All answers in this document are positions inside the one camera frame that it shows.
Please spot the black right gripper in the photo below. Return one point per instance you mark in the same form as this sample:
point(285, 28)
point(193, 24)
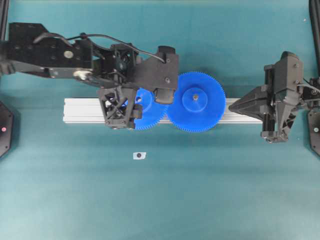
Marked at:
point(282, 81)

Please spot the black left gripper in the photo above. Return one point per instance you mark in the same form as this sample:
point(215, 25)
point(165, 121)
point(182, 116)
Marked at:
point(159, 72)

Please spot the small blue plastic gear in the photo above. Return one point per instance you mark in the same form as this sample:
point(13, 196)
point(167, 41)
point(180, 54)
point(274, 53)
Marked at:
point(152, 112)

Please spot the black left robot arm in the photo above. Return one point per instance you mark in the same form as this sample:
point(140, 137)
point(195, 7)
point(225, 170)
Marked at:
point(32, 49)

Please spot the large blue plastic gear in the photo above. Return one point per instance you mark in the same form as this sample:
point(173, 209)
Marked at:
point(199, 102)

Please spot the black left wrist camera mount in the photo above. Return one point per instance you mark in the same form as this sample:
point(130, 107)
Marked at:
point(117, 106)

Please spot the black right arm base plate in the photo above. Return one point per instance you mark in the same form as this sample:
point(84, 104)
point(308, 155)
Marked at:
point(313, 129)

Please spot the silver aluminium extrusion rail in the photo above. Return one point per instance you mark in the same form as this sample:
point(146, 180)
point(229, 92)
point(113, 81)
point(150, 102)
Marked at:
point(88, 111)

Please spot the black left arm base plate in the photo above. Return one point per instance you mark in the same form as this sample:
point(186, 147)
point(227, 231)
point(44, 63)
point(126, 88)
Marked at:
point(6, 129)

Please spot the black metal frame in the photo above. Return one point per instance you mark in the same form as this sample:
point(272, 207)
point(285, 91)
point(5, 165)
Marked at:
point(4, 10)

